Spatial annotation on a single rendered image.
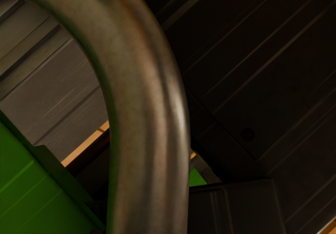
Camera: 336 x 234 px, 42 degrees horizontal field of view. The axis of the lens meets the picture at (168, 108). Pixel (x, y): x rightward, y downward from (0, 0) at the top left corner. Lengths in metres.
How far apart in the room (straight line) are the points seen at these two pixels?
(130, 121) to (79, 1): 0.04
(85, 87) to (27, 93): 0.12
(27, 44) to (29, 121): 0.49
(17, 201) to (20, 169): 0.01
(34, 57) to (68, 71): 0.44
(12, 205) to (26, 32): 0.08
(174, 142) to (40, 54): 0.09
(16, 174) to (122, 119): 0.06
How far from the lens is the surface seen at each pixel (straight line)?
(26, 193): 0.19
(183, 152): 0.16
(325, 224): 0.26
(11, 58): 0.21
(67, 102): 0.73
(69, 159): 0.99
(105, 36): 0.15
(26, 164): 0.19
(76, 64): 0.65
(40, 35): 0.21
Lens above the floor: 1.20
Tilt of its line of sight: 16 degrees down
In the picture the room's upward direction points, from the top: 137 degrees clockwise
